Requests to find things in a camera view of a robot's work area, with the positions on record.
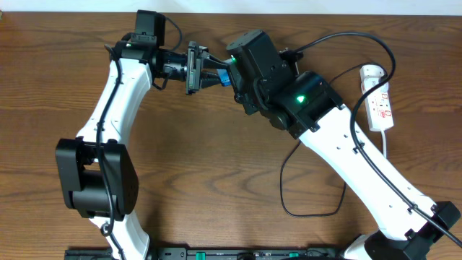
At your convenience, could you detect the black USB charging cable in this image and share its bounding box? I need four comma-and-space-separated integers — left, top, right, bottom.
279, 61, 389, 218

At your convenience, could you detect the white power strip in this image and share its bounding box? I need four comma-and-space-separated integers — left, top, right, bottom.
364, 83, 394, 131

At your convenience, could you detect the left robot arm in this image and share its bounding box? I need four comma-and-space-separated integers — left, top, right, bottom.
55, 10, 227, 259

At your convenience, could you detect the white USB charger plug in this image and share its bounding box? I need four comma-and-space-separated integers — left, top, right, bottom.
359, 64, 387, 94

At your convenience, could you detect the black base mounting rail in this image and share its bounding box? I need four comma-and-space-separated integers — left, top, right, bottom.
64, 248, 343, 260

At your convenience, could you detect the blue-screen Galaxy smartphone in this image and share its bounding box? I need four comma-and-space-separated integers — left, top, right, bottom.
217, 69, 231, 87

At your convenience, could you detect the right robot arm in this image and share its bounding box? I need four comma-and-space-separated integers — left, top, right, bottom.
227, 30, 461, 259

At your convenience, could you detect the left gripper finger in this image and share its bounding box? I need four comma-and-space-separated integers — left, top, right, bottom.
200, 71, 221, 89
201, 53, 229, 69

